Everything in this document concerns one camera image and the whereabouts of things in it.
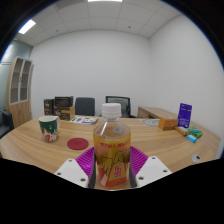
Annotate dark grey office chair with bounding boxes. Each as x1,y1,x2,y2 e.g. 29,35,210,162
74,96,96,117

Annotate square ceiling light panel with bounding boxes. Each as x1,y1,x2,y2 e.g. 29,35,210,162
87,0,124,3
18,19,37,35

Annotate small black white object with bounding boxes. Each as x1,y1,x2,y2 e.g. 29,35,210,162
191,154,202,164

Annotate wooden tissue box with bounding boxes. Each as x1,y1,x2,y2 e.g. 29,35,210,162
157,116,180,131

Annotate green packet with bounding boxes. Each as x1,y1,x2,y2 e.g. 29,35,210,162
186,126,204,139

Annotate flat black box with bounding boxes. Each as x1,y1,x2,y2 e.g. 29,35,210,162
54,96,74,108

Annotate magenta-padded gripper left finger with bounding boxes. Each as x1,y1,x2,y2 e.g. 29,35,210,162
54,147,98,189

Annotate flat round red coaster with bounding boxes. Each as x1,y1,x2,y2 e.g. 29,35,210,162
66,137,90,151

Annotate wooden side desk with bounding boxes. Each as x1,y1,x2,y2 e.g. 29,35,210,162
137,106,181,120

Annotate black mesh office chair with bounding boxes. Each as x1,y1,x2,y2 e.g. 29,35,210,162
105,95,136,119

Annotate yellow drink bottle white cap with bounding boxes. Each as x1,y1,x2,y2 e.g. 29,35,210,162
92,102,132,190

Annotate blue packet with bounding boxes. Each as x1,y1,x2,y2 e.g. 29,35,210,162
186,134,198,144

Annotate black leather sofa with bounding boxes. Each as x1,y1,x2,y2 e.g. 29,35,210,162
0,109,15,139

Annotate white green leaflet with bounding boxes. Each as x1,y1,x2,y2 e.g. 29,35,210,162
69,116,99,125

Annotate brown cardboard box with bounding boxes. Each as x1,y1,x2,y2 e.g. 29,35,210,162
53,105,76,121

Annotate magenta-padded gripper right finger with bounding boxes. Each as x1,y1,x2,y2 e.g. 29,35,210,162
128,145,173,189

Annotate round white disc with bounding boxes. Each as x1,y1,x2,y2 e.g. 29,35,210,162
141,118,160,128

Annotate green red white mug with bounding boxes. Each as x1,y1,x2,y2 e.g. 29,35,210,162
38,115,61,143

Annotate small yellowish box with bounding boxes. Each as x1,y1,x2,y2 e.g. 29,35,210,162
174,126,190,137

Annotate wooden glass-door shelf cabinet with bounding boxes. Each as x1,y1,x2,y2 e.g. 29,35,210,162
5,56,35,128

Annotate purple standing card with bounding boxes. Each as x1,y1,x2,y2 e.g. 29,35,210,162
177,102,193,129

